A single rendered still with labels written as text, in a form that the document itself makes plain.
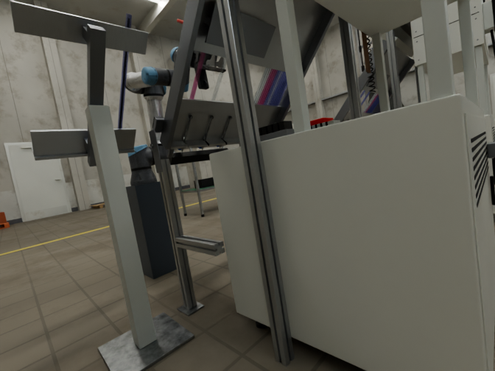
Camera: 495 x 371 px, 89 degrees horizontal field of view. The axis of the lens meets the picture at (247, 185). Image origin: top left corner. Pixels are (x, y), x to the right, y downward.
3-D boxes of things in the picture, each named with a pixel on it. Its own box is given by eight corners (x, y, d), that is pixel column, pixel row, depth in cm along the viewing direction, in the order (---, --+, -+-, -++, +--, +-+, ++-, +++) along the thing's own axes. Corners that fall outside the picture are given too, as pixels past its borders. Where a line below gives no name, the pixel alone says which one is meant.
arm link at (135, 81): (114, 71, 144) (145, 59, 108) (134, 73, 151) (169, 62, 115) (117, 93, 147) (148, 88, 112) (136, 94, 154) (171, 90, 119)
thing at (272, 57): (192, 53, 84) (185, 47, 87) (301, 77, 130) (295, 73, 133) (222, -79, 66) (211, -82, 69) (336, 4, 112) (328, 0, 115)
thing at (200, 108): (168, 143, 105) (164, 139, 107) (269, 137, 151) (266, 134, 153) (177, 100, 95) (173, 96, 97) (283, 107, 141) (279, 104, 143)
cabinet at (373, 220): (238, 328, 90) (208, 154, 85) (331, 255, 138) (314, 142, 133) (494, 460, 43) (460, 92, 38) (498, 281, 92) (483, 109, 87)
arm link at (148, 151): (127, 170, 154) (123, 147, 153) (149, 167, 163) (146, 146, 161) (133, 168, 145) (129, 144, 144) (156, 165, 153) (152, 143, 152)
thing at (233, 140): (170, 149, 105) (162, 140, 108) (271, 141, 151) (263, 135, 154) (171, 146, 104) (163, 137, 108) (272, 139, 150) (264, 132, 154)
